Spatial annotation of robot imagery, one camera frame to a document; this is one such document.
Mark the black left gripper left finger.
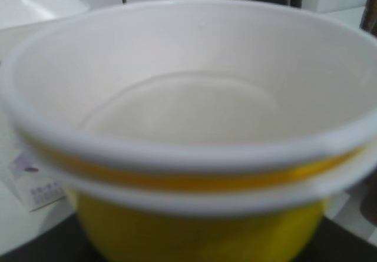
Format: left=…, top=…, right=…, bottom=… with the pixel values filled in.
left=1, top=215, right=103, bottom=262

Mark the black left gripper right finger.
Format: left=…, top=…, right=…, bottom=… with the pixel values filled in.
left=309, top=218, right=376, bottom=262

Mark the white paper cup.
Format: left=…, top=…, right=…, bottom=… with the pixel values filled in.
left=1, top=0, right=376, bottom=174

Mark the white milk bottle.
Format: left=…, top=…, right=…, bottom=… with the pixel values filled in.
left=1, top=0, right=90, bottom=211

